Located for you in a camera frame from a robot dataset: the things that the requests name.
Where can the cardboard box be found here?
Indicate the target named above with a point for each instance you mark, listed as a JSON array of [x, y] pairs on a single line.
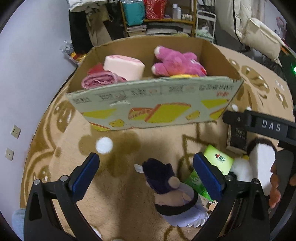
[[149, 101]]

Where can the black face tissue box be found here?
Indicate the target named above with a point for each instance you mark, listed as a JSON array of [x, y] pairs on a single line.
[[236, 140]]

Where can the beige patterned carpet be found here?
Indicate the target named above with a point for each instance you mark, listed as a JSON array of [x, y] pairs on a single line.
[[118, 203]]

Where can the upper wall socket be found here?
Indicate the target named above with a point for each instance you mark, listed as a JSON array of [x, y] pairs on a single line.
[[15, 132]]

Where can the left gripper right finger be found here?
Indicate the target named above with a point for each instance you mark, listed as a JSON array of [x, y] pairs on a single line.
[[241, 214]]

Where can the purple doll plush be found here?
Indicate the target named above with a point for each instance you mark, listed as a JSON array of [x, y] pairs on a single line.
[[178, 203]]

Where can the wooden shelf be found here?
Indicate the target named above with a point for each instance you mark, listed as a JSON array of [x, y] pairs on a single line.
[[179, 19]]

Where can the wall socket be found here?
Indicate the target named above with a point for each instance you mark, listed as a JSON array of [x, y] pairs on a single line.
[[9, 154], [15, 132]]

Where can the red patterned bag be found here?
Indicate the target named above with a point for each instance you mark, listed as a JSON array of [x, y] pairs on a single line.
[[155, 9]]

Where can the cream padded chair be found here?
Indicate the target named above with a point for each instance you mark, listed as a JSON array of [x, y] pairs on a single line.
[[243, 20]]

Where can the beige trench coat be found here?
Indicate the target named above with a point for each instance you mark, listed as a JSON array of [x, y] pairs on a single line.
[[97, 30]]

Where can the stack of books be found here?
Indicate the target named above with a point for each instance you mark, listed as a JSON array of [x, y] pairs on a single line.
[[136, 30]]

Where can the plastic bag of toys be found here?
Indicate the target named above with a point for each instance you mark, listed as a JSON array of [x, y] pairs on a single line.
[[68, 50]]

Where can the black white penguin plush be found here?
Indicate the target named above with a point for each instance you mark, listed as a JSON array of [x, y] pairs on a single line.
[[257, 161]]

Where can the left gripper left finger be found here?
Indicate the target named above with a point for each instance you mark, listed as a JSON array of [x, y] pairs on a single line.
[[41, 220]]

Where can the person's right hand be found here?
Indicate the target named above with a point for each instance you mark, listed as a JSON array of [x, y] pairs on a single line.
[[275, 195]]

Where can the teal bag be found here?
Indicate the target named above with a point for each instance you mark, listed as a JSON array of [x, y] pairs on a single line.
[[134, 12]]

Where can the pink bear plush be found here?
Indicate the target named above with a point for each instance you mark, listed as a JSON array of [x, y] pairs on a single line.
[[173, 62]]

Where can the lower wall socket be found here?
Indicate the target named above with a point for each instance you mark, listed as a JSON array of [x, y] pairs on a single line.
[[9, 154]]

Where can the pink swiss roll plush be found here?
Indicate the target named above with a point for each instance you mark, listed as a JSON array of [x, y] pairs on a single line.
[[126, 67]]

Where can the pink towel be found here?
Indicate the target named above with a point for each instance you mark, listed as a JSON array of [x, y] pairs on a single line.
[[97, 77]]

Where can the black hanging coat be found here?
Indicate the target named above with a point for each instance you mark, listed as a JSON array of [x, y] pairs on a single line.
[[79, 32]]

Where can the white metal cart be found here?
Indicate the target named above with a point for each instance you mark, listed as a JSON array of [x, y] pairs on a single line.
[[205, 25]]

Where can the yellow plush toy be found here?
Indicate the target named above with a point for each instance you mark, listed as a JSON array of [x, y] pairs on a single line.
[[183, 76]]

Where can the white puffer jacket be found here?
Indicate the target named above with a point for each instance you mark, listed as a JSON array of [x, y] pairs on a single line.
[[83, 5]]

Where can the green tissue pack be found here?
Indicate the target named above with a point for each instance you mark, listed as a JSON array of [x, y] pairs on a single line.
[[209, 169]]

